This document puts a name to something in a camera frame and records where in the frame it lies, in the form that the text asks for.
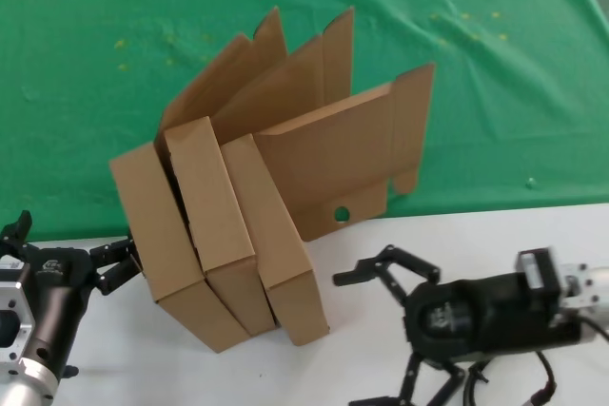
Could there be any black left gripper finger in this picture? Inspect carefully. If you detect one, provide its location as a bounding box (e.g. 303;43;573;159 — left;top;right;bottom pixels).
88;236;142;296
0;209;33;262

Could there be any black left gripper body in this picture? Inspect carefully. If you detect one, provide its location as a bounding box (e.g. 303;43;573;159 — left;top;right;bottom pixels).
21;246;99;377

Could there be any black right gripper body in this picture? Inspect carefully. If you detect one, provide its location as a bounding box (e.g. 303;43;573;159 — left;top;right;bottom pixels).
403;272;582;362

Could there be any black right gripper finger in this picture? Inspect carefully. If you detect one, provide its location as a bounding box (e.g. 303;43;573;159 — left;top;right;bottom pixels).
332;243;442;305
349;353;466;406

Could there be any cardboard box with corners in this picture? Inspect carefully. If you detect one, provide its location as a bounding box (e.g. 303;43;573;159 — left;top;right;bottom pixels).
221;62;436;347

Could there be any cardboard box with notched lid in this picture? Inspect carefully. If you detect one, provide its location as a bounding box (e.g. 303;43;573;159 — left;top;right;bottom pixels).
108;5;288;355

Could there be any cardboard box with round hole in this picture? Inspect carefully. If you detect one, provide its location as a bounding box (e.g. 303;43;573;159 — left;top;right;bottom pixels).
164;6;356;337

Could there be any green table cloth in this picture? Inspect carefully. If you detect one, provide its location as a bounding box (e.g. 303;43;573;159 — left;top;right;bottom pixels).
0;0;609;242

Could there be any right wrist camera unit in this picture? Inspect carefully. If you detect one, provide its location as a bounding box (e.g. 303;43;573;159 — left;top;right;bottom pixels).
517;247;596;319

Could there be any black cable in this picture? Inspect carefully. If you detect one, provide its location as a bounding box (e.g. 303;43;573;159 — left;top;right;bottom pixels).
463;351;559;406

